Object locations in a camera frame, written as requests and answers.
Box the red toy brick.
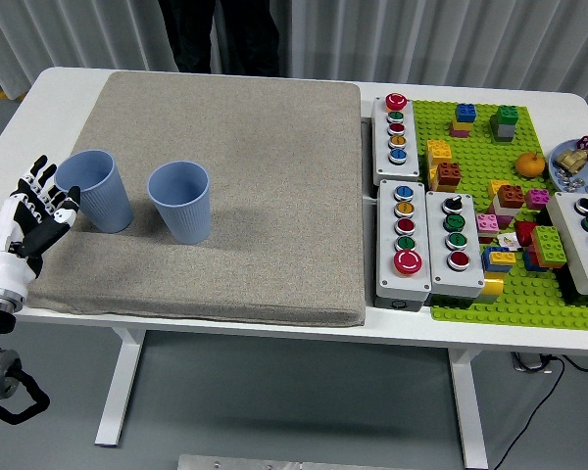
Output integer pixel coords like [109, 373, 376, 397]
[513, 219, 539, 249]

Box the grey toy brick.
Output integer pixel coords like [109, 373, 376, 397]
[489, 115, 515, 144]

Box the large green toy brick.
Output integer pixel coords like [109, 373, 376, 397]
[530, 224, 568, 270]

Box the brass valve red handwheel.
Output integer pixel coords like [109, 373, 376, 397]
[554, 135, 588, 176]

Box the large five-button control box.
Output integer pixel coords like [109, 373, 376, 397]
[375, 178, 433, 311]

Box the person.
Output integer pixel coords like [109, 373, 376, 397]
[157, 0, 281, 78]

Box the grey-brown mat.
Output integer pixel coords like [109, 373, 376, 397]
[26, 70, 368, 328]

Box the brown toy brick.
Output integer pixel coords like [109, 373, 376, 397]
[497, 184, 526, 210]
[435, 161, 464, 192]

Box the grey power adapter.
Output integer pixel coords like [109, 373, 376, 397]
[512, 352, 556, 374]

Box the white curtain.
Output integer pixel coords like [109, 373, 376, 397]
[0, 0, 588, 107]

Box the small five-button control box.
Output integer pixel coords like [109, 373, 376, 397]
[370, 93, 421, 186]

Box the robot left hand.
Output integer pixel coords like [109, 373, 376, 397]
[0, 155, 82, 298]

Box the four-button control box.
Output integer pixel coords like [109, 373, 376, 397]
[424, 190, 486, 308]
[546, 191, 588, 308]

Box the white table leg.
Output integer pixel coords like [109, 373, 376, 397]
[445, 348, 490, 469]
[93, 327, 148, 447]

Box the blue ribbed cup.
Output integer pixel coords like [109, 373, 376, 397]
[146, 160, 212, 245]
[53, 149, 134, 234]

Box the white toy brick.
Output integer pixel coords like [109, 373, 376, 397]
[492, 198, 520, 220]

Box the green toy brick baseplate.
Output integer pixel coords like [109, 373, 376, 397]
[411, 99, 588, 332]

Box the orange fruit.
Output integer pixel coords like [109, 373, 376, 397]
[514, 151, 547, 178]

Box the magenta toy brick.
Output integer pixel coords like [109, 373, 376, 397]
[524, 188, 551, 212]

